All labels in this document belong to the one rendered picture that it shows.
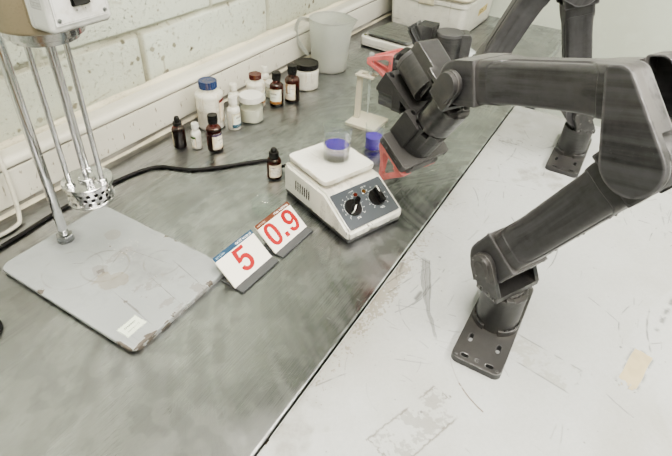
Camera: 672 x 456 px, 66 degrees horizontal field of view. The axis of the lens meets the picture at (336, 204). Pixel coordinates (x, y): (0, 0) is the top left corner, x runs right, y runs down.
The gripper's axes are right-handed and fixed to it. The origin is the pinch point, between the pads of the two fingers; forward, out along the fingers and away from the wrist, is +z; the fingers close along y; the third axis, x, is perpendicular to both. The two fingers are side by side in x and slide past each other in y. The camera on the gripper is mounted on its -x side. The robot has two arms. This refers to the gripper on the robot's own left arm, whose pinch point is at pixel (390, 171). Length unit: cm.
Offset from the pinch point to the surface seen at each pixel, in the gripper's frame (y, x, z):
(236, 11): -10, -64, 29
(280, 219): 16.8, -3.2, 12.2
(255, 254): 24.4, 1.0, 11.1
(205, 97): 10, -41, 28
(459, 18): -93, -52, 37
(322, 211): 9.4, -1.2, 11.0
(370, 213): 3.2, 3.7, 7.3
